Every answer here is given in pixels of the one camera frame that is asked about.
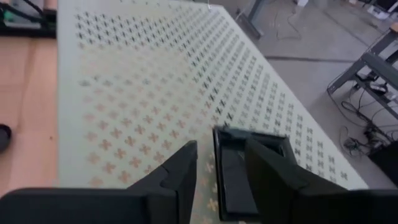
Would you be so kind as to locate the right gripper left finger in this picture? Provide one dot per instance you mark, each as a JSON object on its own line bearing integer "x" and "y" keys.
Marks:
{"x": 93, "y": 205}

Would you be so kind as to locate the pale green perforated metal shelf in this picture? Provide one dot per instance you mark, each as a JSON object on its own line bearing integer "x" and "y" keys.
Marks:
{"x": 140, "y": 77}

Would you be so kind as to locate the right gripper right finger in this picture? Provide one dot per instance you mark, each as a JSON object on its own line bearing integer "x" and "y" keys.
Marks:
{"x": 311, "y": 202}

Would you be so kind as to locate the black mini teardrop plate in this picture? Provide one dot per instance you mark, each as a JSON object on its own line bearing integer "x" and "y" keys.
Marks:
{"x": 4, "y": 137}

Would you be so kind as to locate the black mini square plate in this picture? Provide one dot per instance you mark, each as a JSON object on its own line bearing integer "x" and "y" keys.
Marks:
{"x": 234, "y": 183}

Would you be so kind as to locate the grey metal desk frame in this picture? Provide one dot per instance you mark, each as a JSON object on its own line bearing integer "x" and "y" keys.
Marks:
{"x": 377, "y": 67}

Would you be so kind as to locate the grey metal desk foot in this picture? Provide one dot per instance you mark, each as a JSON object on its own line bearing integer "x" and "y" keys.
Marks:
{"x": 248, "y": 23}

